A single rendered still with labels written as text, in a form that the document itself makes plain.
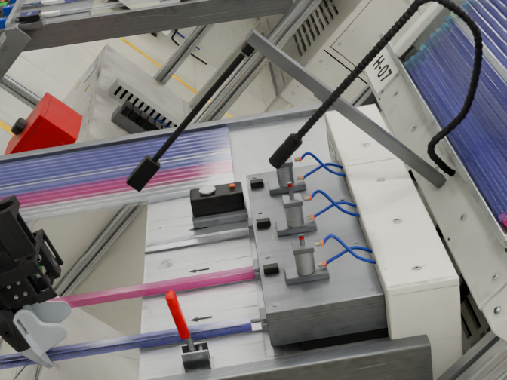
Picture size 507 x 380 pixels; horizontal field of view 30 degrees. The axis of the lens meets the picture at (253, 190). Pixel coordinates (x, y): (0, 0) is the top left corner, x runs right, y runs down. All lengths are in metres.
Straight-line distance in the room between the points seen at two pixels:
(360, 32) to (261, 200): 1.21
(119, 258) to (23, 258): 1.62
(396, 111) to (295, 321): 0.51
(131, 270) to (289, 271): 1.62
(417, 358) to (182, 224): 0.46
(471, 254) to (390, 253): 0.09
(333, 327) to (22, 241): 0.36
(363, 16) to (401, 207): 1.29
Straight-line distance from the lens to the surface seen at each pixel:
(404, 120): 1.44
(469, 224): 1.15
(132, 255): 2.68
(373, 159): 1.30
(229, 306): 1.19
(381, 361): 1.07
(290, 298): 1.08
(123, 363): 1.83
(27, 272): 1.07
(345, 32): 2.43
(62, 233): 2.66
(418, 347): 1.07
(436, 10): 1.51
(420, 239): 1.12
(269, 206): 1.26
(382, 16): 2.44
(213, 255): 1.29
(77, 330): 1.81
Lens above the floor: 1.58
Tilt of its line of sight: 19 degrees down
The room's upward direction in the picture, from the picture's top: 42 degrees clockwise
